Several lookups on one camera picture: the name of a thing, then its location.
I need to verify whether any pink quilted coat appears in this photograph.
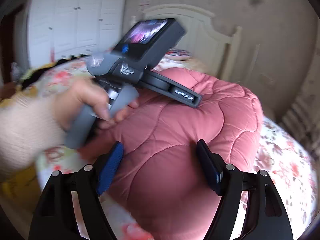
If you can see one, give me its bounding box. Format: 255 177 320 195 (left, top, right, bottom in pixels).
77 67 265 240

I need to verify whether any person's left hand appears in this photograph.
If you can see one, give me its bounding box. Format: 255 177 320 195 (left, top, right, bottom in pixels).
53 78 139 132

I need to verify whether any colourful patterned pillow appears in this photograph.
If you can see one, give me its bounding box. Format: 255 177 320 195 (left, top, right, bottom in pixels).
164 49 193 61

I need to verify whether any floral bed sheet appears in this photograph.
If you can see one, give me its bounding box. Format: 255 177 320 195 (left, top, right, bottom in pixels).
15 48 320 240

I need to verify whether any white wooden headboard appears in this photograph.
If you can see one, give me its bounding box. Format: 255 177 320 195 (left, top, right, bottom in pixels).
130 4 242 81

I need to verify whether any white wardrobe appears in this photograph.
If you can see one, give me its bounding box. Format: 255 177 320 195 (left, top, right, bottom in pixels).
27 0 125 68

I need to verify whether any beige printed curtain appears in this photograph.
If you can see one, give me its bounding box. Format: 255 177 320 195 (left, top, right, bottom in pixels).
280 63 319 157

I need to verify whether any silver lamp pole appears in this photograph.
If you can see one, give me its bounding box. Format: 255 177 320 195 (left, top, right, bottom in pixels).
245 44 260 85

